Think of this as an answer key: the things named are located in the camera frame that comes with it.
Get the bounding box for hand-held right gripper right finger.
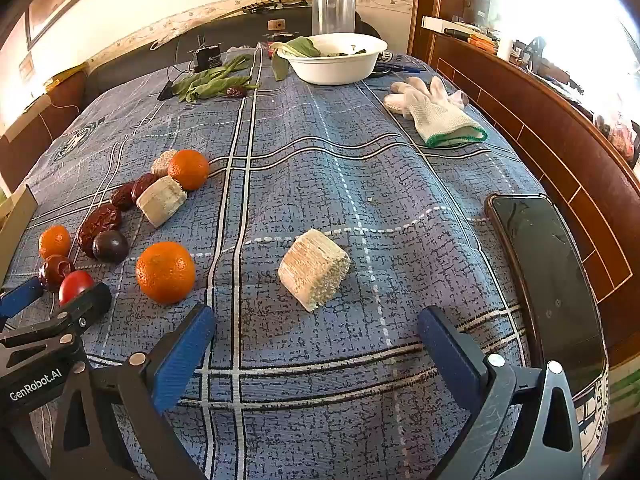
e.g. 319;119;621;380
417;306;585;480

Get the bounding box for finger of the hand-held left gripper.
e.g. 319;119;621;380
0;276;44;319
0;282;112;361

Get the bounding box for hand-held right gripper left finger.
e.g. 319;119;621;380
50;302;217;480

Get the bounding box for red cherry tomato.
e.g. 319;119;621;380
58;270;95;307

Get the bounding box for glossy red date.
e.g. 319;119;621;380
38;254;76;292

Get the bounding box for cardboard box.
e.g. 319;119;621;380
0;183;40;261

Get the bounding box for pale sugarcane piece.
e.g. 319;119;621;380
277;228;351;313
151;149;179;178
136;175;188;228

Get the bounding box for dark purple plum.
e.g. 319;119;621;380
92;230;130;264

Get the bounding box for small orange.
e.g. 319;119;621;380
38;225;72;260

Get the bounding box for large wrinkled red date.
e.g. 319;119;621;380
76;203;123;260

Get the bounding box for large orange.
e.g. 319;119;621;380
135;241;196;305

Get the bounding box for black smartphone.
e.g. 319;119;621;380
484;193;608;396

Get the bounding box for blue plaid printed blanket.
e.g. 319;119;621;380
0;47;613;480

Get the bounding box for white glove green cuff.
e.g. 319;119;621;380
400;76;488;149

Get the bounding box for dark sofa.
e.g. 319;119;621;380
0;7;383;191

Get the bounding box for wooden headboard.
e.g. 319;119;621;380
430;30;640;376

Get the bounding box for green vegetable leaves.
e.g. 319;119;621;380
171;54;262;103

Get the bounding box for white bowl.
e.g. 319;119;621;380
284;33;388;86

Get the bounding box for green leafy vegetable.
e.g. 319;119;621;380
269;36;371;82

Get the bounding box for flat white box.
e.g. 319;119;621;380
421;15;468;32

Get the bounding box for clear glass jar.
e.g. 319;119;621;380
311;0;357;37

